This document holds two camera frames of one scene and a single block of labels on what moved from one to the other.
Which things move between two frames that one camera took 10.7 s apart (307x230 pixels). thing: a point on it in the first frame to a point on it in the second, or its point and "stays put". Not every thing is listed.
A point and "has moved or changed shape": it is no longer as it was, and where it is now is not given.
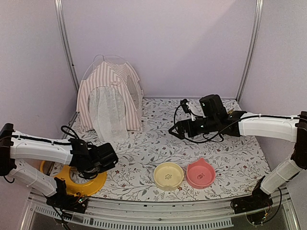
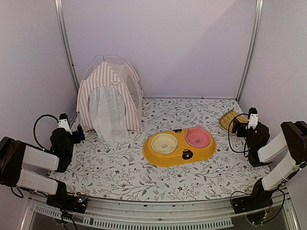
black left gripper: x=88 y=176 to x=78 y=138
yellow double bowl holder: x=75 y=187 to x=170 y=147
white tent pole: x=103 y=57 stays put
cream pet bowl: x=168 y=176 to x=164 y=143
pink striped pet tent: x=110 y=99 stays put
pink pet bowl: x=200 y=174 has moved or changed shape
